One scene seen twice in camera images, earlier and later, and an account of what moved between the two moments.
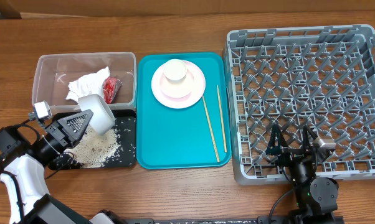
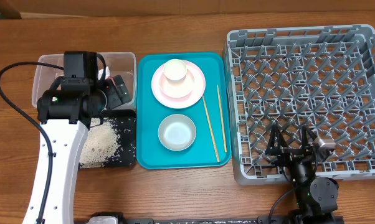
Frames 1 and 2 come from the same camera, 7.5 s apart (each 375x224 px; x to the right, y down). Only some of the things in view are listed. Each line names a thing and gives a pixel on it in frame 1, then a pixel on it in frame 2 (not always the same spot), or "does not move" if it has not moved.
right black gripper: [290, 155] does not move
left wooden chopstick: [210, 127] does not move
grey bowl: [103, 119] → [177, 132]
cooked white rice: [94, 149] does not move
